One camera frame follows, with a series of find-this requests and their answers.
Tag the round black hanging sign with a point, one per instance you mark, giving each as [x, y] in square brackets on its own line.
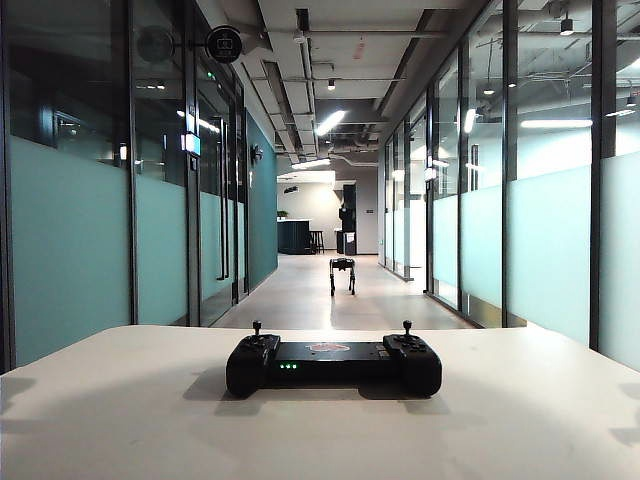
[224, 44]

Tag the black quadruped robot dog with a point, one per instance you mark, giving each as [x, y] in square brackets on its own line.
[342, 262]

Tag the black cylinder ceiling lamp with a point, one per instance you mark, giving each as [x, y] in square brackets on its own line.
[566, 25]

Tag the small ceiling spot lamp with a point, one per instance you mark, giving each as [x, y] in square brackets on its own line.
[331, 85]

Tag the dark bar counter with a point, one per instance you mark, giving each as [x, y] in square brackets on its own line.
[294, 237]

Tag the long linear ceiling light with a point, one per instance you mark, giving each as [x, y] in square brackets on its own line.
[330, 122]

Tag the dark bar stool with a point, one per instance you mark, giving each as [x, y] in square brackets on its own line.
[317, 240]

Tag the black remote control with sticker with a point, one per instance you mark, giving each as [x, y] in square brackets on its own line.
[330, 367]

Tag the small green plant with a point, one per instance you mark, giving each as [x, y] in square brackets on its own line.
[282, 214]

